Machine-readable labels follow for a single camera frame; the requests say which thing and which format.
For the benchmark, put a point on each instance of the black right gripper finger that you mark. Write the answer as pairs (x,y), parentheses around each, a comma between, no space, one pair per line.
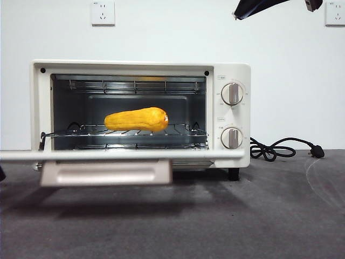
(256,6)

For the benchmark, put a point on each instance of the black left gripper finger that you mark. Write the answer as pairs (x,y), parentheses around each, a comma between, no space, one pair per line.
(2,174)

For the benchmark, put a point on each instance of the cream Toshiba toaster oven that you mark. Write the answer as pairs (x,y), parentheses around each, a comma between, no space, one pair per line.
(234,73)

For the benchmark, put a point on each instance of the yellow corn cob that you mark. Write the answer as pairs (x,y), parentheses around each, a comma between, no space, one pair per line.
(134,121)

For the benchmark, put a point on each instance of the cream round oven knob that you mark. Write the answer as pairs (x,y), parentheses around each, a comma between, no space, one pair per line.
(231,137)
(232,94)

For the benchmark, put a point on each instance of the white wall socket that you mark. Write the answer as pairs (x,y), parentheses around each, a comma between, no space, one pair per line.
(335,13)
(103,13)

